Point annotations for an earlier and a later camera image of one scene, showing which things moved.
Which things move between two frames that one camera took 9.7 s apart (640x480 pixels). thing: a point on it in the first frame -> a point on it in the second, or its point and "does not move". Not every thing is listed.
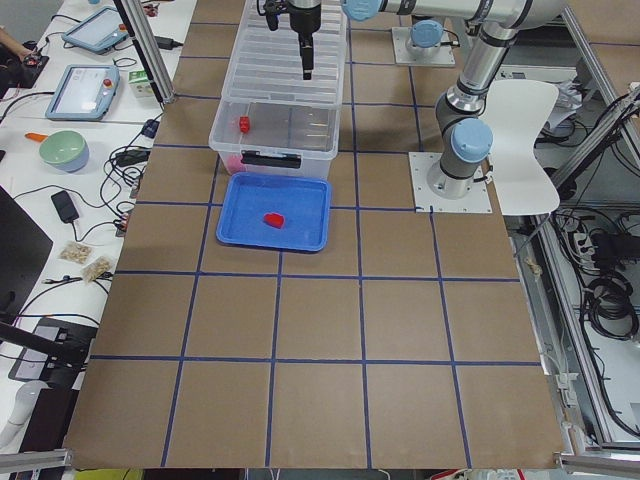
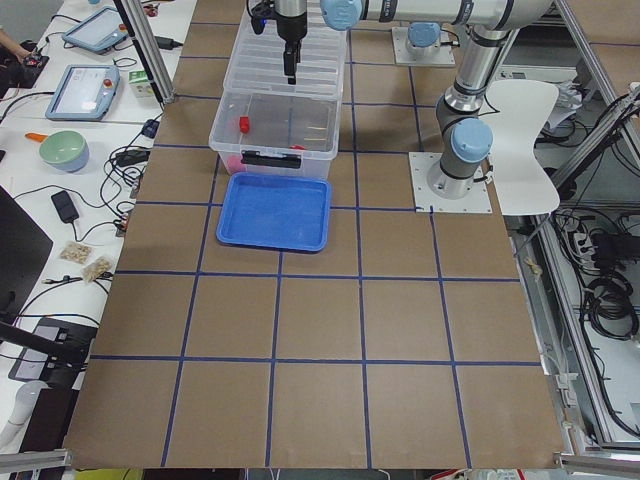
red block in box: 244,124 does not move
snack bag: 76,251 does not move
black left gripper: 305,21 -> 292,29
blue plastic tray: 276,210 does not move
